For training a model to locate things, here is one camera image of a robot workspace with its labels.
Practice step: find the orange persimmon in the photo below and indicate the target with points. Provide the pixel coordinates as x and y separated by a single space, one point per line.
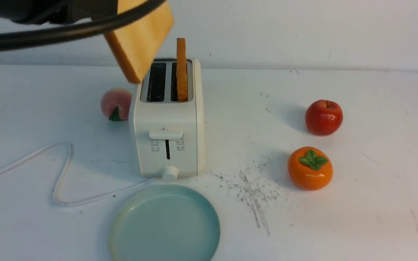
310 169

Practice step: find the red apple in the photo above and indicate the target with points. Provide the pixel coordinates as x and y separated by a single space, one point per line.
323 117

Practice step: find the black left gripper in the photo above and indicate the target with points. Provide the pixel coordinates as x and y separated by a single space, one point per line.
63 12

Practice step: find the toast slice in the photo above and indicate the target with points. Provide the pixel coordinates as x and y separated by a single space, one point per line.
181 70
135 46

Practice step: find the light blue plate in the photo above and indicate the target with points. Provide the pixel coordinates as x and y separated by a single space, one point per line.
165 223

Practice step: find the white two-slot toaster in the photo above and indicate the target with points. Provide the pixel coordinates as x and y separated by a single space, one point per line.
168 136

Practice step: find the pink peach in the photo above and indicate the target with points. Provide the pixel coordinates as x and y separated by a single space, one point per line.
115 104

